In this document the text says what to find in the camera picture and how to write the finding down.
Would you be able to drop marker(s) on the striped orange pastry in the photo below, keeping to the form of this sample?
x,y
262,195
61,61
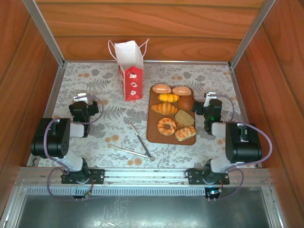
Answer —
x,y
185,133

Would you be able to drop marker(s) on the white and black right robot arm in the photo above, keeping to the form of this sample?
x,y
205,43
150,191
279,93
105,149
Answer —
x,y
244,147

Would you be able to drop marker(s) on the metal tongs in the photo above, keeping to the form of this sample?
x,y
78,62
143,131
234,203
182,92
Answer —
x,y
152,157

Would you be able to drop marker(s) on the small lit circuit board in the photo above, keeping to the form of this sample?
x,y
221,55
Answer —
x,y
213,191

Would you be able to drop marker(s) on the aluminium front beam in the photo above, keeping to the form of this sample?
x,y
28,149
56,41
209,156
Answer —
x,y
142,174

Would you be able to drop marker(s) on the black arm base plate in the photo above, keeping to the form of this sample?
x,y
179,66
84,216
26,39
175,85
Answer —
x,y
97,175
194,177

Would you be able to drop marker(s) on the aluminium side rail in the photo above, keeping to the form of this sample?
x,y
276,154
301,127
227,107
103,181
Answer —
x,y
53,93
236,83

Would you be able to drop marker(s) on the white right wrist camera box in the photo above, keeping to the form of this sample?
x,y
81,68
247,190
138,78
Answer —
x,y
208,97

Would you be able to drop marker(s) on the aluminium back rail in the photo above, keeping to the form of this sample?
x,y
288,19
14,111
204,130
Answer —
x,y
178,62

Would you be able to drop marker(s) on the aluminium corner post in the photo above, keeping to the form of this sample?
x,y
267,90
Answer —
x,y
253,32
44,31

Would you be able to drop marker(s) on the red and white paper bag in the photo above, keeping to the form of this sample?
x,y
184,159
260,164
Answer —
x,y
134,83

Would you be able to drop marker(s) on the aluminium floor frame bar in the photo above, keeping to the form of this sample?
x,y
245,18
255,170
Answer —
x,y
14,204
269,204

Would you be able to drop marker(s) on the pink iced oval bun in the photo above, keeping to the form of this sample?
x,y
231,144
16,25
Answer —
x,y
181,90
161,88

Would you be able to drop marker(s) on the floral patterned tablecloth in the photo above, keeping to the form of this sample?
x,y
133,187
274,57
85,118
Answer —
x,y
99,147

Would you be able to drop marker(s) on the golden striped croissant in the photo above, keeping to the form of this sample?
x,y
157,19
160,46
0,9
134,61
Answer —
x,y
164,108

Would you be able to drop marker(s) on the yellow twisted long bread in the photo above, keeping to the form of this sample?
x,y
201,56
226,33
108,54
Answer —
x,y
168,97

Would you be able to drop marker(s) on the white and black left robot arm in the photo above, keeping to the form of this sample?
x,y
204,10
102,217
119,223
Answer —
x,y
52,142

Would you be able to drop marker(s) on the brown rectangular tray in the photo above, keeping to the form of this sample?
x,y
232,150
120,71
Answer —
x,y
153,123

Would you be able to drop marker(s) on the round brown bun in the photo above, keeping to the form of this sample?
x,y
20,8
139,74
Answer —
x,y
186,102

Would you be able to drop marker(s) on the tan speckled bread slice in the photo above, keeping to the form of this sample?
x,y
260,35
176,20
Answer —
x,y
184,117

